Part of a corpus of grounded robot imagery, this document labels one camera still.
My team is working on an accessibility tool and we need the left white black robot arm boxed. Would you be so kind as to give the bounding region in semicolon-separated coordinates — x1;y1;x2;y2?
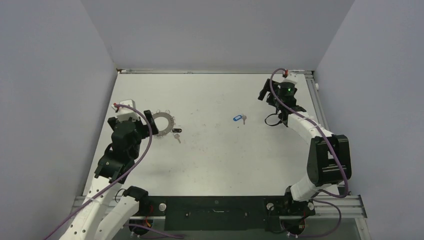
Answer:
61;108;159;240

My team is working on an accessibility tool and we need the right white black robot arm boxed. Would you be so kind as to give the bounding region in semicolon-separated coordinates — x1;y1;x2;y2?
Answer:
258;78;352;238

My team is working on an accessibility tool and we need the key with blue tag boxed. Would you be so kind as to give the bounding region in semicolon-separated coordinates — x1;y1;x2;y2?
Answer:
233;114;247;125

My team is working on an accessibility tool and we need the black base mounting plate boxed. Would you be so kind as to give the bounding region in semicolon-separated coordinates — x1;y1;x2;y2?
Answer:
129;195;316;233

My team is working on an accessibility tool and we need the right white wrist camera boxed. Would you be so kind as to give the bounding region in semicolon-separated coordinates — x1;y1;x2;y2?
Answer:
282;69;299;85

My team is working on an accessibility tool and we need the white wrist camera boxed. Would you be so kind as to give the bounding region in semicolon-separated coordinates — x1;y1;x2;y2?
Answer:
282;69;299;85
111;99;140;122

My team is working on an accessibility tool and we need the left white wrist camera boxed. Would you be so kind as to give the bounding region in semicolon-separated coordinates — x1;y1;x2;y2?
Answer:
111;99;140;122

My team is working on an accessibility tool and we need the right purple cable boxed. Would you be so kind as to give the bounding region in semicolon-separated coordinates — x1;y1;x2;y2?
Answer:
269;68;350;239

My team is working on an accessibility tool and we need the purple cable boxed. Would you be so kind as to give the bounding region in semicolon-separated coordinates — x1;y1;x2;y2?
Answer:
269;68;350;239
43;103;154;240

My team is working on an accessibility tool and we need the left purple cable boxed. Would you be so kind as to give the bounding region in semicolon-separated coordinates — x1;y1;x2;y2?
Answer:
43;103;154;240

